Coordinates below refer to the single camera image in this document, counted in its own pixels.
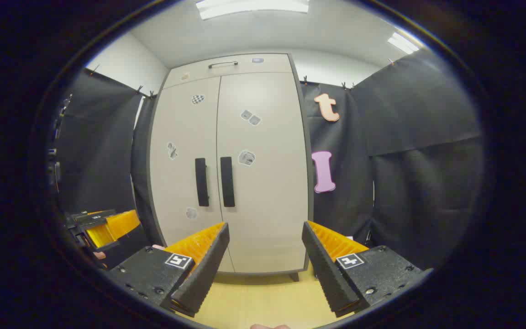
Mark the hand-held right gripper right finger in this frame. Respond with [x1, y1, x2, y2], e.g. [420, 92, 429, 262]
[302, 221, 433, 318]

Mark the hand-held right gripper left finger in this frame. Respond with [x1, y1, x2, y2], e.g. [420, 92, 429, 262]
[108, 222, 231, 318]

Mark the beige double-door shoe cabinet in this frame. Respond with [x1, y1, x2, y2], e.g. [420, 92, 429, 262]
[147, 53, 315, 281]

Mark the beige cabinet door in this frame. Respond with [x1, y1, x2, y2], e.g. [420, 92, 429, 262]
[216, 72, 310, 275]
[150, 77, 235, 273]

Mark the beige cabinet drawer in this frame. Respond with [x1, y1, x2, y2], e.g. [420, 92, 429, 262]
[163, 53, 293, 90]

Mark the black backdrop cloth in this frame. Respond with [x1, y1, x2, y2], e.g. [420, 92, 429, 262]
[58, 69, 163, 270]
[300, 48, 485, 270]

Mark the dark metal stand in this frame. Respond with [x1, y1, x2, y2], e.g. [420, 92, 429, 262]
[47, 94, 73, 195]

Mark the small ceiling light panel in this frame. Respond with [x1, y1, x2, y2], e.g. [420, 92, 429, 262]
[387, 32, 421, 54]

